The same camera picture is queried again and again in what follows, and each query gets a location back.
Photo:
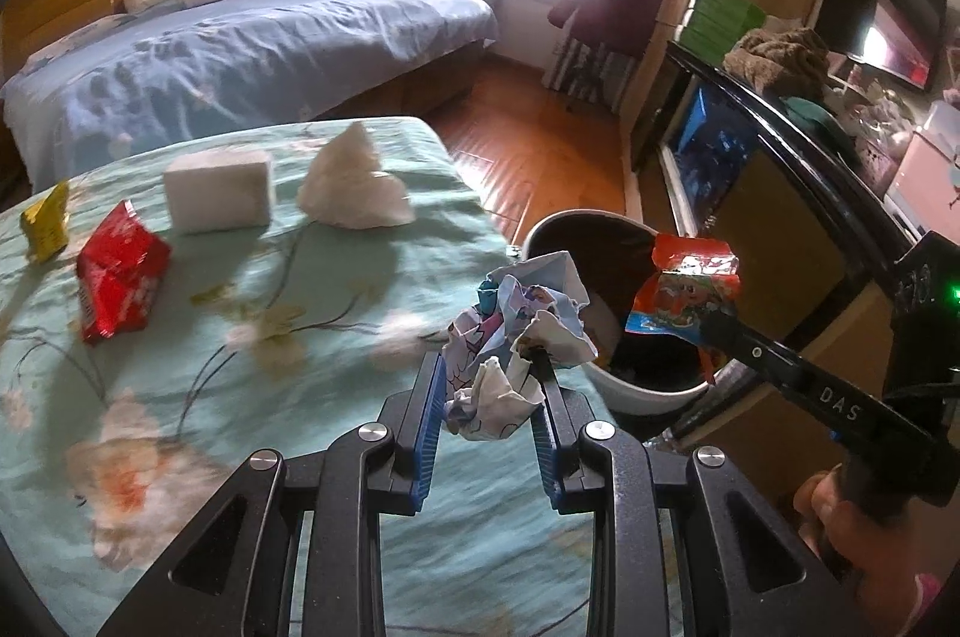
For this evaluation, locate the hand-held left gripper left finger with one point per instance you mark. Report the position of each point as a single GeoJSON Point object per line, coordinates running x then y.
{"type": "Point", "coordinates": [427, 431]}

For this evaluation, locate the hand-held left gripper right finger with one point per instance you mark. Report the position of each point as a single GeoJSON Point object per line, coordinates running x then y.
{"type": "Point", "coordinates": [545, 457]}

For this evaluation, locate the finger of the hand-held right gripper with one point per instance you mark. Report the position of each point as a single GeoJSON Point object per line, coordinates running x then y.
{"type": "Point", "coordinates": [772, 355]}

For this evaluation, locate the orange snack wrapper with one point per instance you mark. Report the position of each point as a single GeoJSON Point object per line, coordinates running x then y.
{"type": "Point", "coordinates": [675, 299]}

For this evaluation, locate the black and white trash bin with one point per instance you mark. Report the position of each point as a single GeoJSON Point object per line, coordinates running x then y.
{"type": "Point", "coordinates": [645, 395]}

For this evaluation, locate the printed paper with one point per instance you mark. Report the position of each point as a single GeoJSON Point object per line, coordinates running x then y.
{"type": "Point", "coordinates": [525, 307]}

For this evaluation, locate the white tissue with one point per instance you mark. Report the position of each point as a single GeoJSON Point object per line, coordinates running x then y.
{"type": "Point", "coordinates": [352, 179]}

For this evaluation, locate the red snack wrapper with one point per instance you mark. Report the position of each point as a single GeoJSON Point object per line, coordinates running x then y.
{"type": "Point", "coordinates": [120, 277]}

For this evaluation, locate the yellow snack wrapper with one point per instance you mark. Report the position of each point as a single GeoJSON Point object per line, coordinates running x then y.
{"type": "Point", "coordinates": [46, 224]}

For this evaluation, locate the person's right hand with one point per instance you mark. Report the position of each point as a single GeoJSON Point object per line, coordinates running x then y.
{"type": "Point", "coordinates": [870, 562]}

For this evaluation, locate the black tv cabinet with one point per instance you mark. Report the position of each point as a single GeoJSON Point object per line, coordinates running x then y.
{"type": "Point", "coordinates": [787, 217]}

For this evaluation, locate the green floral tablecloth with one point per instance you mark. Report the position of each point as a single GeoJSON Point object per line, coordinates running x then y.
{"type": "Point", "coordinates": [300, 277]}

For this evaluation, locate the blue picture board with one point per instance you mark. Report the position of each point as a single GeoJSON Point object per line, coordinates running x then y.
{"type": "Point", "coordinates": [712, 149]}

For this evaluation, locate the green cloth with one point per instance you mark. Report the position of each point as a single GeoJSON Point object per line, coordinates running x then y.
{"type": "Point", "coordinates": [814, 115]}

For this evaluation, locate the pink storage box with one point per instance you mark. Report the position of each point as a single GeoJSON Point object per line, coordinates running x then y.
{"type": "Point", "coordinates": [926, 164]}

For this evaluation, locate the brown plush toy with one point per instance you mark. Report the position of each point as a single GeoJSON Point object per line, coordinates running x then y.
{"type": "Point", "coordinates": [780, 55]}

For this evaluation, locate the white foam block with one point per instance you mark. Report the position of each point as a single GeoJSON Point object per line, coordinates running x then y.
{"type": "Point", "coordinates": [217, 190]}

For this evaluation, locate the stack of green boxes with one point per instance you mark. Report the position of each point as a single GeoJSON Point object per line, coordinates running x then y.
{"type": "Point", "coordinates": [724, 18]}

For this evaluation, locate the black television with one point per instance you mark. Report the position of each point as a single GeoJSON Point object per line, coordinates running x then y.
{"type": "Point", "coordinates": [847, 14]}

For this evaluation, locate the bed with blue sheet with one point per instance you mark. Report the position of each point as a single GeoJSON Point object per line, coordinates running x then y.
{"type": "Point", "coordinates": [225, 51]}

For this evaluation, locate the flat blue pillow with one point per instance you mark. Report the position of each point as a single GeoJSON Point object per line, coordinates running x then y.
{"type": "Point", "coordinates": [67, 40]}

